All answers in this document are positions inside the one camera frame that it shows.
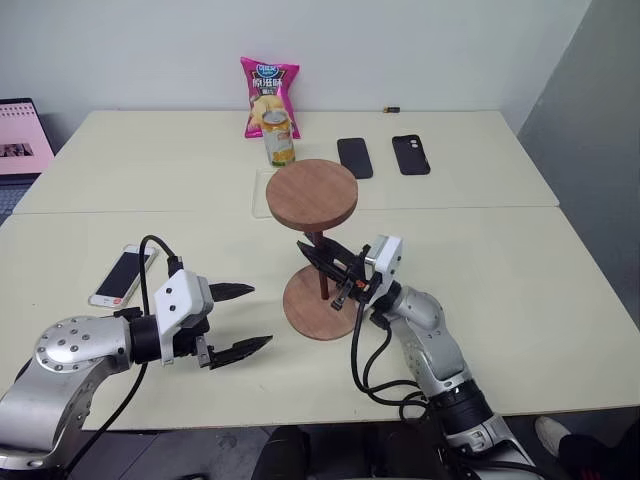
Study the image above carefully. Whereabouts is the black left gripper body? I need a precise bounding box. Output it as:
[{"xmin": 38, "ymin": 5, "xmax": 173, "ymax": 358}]
[{"xmin": 171, "ymin": 316, "xmax": 217, "ymax": 371}]

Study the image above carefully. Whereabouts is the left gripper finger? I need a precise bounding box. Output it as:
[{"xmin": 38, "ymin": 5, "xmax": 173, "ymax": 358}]
[
  {"xmin": 207, "ymin": 334, "xmax": 275, "ymax": 372},
  {"xmin": 208, "ymin": 281, "xmax": 257, "ymax": 304}
]

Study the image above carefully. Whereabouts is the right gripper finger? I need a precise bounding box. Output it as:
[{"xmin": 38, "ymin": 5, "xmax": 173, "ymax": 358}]
[
  {"xmin": 296, "ymin": 240, "xmax": 351, "ymax": 288},
  {"xmin": 319, "ymin": 238, "xmax": 364, "ymax": 267}
]

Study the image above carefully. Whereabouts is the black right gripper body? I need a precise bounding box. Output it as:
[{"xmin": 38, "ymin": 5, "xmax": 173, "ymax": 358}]
[{"xmin": 329, "ymin": 243, "xmax": 377, "ymax": 312}]

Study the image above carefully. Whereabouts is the wooden pole with round disc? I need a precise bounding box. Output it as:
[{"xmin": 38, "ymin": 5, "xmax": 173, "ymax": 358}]
[{"xmin": 265, "ymin": 158, "xmax": 359, "ymax": 301}]

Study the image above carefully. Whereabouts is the round wooden base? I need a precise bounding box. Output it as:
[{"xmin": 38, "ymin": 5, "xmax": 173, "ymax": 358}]
[{"xmin": 282, "ymin": 264, "xmax": 362, "ymax": 342}]

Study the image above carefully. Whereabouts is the clear plastic tray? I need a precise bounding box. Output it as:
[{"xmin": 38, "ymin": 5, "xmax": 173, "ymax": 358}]
[{"xmin": 249, "ymin": 167, "xmax": 282, "ymax": 220}]

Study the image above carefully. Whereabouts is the white smartphone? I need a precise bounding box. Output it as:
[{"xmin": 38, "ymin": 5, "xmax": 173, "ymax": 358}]
[{"xmin": 88, "ymin": 243, "xmax": 160, "ymax": 309}]

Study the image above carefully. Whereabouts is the black smartphone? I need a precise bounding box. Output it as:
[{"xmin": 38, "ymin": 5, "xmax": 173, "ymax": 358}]
[{"xmin": 336, "ymin": 137, "xmax": 375, "ymax": 180}]

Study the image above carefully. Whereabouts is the dark rounded shape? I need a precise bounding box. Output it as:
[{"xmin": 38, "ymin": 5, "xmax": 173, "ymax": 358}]
[{"xmin": 249, "ymin": 424, "xmax": 312, "ymax": 480}]

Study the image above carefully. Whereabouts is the yellow drink can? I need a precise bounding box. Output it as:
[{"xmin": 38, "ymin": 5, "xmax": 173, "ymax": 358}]
[{"xmin": 262, "ymin": 110, "xmax": 297, "ymax": 168}]

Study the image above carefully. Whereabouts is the black phone case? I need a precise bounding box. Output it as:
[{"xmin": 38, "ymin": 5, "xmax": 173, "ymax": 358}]
[{"xmin": 391, "ymin": 134, "xmax": 432, "ymax": 177}]

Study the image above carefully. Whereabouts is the pink chip bag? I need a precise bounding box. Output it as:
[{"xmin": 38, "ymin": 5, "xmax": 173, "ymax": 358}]
[{"xmin": 239, "ymin": 55, "xmax": 302, "ymax": 141}]

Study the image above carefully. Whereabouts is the white shoe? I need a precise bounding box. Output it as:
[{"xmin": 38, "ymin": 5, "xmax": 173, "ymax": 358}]
[{"xmin": 534, "ymin": 415, "xmax": 572, "ymax": 459}]

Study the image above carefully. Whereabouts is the laptop with pink screen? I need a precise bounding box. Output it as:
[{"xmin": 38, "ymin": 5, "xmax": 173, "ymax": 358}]
[{"xmin": 0, "ymin": 97, "xmax": 55, "ymax": 226}]

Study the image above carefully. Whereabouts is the dark trouser leg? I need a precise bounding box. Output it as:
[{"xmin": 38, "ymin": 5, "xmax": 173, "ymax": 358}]
[{"xmin": 554, "ymin": 433, "xmax": 619, "ymax": 480}]

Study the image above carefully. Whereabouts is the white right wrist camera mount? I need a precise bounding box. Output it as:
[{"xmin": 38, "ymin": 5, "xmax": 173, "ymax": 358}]
[{"xmin": 362, "ymin": 234, "xmax": 405, "ymax": 302}]

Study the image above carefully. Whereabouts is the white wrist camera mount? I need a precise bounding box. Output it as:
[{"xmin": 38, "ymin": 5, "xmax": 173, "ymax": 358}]
[
  {"xmin": 153, "ymin": 270, "xmax": 215, "ymax": 366},
  {"xmin": 362, "ymin": 234, "xmax": 405, "ymax": 302}
]

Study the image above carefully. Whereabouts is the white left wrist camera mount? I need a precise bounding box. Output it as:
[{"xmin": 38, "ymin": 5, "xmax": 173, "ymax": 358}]
[{"xmin": 153, "ymin": 270, "xmax": 215, "ymax": 366}]

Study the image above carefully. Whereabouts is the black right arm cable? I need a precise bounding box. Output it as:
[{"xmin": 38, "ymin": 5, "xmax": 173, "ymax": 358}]
[{"xmin": 349, "ymin": 298, "xmax": 442, "ymax": 422}]

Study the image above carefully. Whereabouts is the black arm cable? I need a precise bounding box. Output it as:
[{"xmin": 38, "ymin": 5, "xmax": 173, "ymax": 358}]
[
  {"xmin": 349, "ymin": 298, "xmax": 442, "ymax": 422},
  {"xmin": 62, "ymin": 234, "xmax": 184, "ymax": 474}
]

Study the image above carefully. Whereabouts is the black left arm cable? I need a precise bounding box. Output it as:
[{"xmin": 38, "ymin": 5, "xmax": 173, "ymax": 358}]
[{"xmin": 62, "ymin": 234, "xmax": 184, "ymax": 474}]

